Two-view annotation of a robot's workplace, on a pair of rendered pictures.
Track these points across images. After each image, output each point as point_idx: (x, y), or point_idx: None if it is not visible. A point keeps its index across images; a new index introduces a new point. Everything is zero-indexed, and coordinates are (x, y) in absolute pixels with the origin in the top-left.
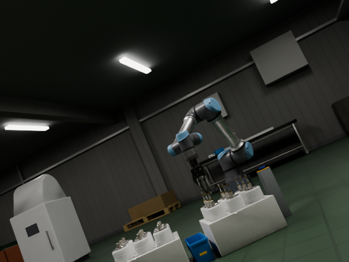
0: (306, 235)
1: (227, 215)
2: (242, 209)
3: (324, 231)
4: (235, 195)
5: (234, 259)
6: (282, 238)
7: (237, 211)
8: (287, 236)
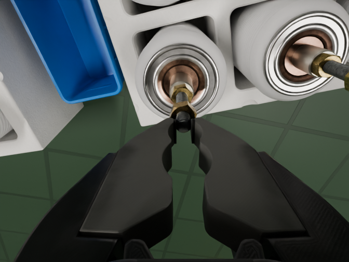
0: (300, 170)
1: (213, 112)
2: (274, 100)
3: (317, 186)
4: (332, 40)
5: (178, 141)
6: (278, 135)
7: (256, 101)
8: (287, 134)
